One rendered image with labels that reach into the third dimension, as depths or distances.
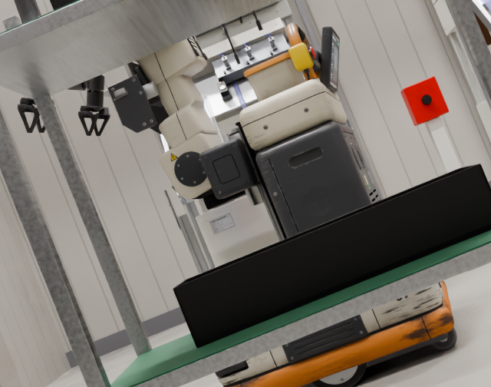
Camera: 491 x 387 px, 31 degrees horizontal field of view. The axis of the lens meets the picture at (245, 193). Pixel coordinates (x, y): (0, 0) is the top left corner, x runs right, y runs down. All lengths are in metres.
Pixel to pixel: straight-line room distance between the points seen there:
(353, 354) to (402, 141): 4.32
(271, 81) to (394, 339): 0.81
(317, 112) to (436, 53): 4.36
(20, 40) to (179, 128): 1.23
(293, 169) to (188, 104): 0.44
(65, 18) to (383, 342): 1.32
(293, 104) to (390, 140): 4.22
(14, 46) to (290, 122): 1.11
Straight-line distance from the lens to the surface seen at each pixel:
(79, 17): 1.48
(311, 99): 2.44
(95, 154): 6.78
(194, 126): 2.66
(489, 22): 3.90
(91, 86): 3.08
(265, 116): 2.46
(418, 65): 6.73
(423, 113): 3.76
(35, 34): 1.49
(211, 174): 2.55
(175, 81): 2.72
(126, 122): 2.70
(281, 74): 2.62
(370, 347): 2.43
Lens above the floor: 0.52
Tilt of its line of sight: 2 degrees up
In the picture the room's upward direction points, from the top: 22 degrees counter-clockwise
